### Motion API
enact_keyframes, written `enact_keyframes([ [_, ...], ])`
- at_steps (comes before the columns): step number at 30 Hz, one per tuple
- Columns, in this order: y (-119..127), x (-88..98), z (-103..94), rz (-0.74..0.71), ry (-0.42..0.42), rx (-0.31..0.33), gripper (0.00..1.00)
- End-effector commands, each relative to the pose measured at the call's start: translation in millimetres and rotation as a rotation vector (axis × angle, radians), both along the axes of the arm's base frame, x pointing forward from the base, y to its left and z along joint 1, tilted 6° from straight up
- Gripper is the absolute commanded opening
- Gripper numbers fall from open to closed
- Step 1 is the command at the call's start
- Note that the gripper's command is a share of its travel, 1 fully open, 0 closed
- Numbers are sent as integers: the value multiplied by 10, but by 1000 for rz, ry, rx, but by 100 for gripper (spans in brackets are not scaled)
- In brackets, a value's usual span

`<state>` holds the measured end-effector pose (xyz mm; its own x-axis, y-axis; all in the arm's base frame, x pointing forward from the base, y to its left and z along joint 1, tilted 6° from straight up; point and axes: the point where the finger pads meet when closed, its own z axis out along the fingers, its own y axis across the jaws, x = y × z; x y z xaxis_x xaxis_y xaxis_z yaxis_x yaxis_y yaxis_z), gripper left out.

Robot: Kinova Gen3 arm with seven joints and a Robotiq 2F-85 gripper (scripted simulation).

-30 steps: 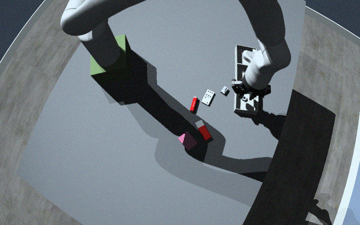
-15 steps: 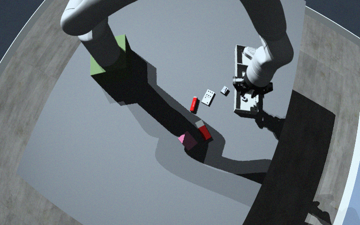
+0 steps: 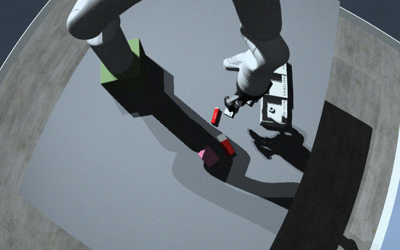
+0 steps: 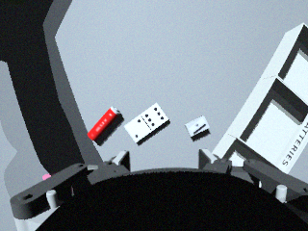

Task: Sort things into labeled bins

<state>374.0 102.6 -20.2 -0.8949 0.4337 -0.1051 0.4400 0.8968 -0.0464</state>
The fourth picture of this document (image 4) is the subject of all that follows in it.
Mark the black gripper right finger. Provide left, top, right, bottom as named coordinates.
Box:
left=198, top=149, right=308, bottom=224

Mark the white domino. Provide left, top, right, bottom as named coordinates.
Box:
left=124, top=103, right=168, bottom=142

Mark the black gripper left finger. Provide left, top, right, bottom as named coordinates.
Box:
left=10, top=151, right=131, bottom=231

